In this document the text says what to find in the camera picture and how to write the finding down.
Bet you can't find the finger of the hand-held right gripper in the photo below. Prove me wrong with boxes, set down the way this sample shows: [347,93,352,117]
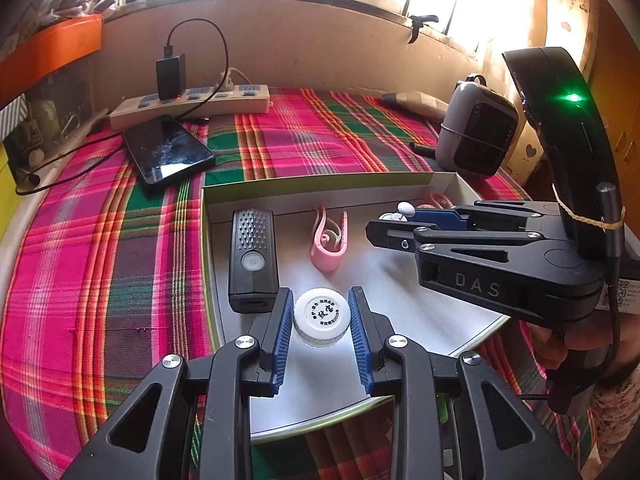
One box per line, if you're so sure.
[366,220,551,261]
[412,200,561,233]

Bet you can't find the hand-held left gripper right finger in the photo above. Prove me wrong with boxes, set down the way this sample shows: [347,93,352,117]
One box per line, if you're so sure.
[347,286,583,480]

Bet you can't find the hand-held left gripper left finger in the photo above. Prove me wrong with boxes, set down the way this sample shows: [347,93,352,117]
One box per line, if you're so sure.
[60,287,296,480]

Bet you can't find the pink clip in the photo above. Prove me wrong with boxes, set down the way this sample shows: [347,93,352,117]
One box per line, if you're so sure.
[415,191,451,210]
[310,206,351,272]

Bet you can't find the white knob stamp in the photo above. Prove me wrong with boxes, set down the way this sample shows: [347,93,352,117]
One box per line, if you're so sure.
[378,201,418,223]

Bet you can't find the white bottle cap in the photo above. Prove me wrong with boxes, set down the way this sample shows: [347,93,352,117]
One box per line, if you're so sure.
[292,287,348,350]

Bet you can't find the green white cardboard box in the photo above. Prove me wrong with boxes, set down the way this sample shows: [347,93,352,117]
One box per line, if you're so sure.
[200,171,511,443]

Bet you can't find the black ribbed device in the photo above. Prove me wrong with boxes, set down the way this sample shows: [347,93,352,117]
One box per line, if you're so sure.
[228,209,277,315]

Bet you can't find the person's right forearm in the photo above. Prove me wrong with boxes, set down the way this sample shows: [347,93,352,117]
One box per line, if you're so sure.
[590,360,640,480]

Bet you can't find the person's right hand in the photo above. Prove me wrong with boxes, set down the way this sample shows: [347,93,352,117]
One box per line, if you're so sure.
[530,320,613,386]

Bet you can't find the grey space heater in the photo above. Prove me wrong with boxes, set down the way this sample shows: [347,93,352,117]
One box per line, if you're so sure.
[436,74,521,178]

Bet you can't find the yellow rubber band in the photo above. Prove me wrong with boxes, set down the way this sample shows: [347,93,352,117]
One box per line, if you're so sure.
[552,185,626,233]

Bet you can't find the brown paper packet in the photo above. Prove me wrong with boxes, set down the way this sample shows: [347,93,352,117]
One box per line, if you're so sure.
[380,90,451,121]

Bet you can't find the heart print curtain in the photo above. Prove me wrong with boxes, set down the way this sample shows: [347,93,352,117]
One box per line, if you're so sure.
[520,0,611,111]

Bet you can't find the black window latch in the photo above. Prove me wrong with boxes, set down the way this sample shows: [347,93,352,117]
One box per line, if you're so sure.
[407,14,441,45]

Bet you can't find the plaid cloth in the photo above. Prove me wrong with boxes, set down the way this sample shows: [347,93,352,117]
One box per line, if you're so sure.
[0,87,601,480]

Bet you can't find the beige power strip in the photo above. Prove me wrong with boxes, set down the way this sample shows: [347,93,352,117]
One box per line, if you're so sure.
[109,85,272,131]

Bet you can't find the black smartphone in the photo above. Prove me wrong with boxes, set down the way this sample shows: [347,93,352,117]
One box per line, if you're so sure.
[122,115,217,190]

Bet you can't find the white plug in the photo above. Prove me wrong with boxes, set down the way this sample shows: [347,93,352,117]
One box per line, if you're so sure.
[220,67,253,92]

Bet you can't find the black charger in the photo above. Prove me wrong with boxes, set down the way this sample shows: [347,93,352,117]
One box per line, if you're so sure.
[156,53,187,101]

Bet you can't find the glass tank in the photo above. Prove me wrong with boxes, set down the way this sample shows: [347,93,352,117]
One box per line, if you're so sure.
[20,52,108,136]

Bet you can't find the striped box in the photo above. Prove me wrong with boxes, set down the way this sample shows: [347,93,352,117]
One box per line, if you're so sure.
[0,95,28,141]

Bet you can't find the orange box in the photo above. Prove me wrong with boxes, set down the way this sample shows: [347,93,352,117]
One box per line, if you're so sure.
[0,14,103,106]

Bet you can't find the black charger cable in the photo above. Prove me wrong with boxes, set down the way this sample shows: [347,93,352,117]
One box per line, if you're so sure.
[166,19,231,123]

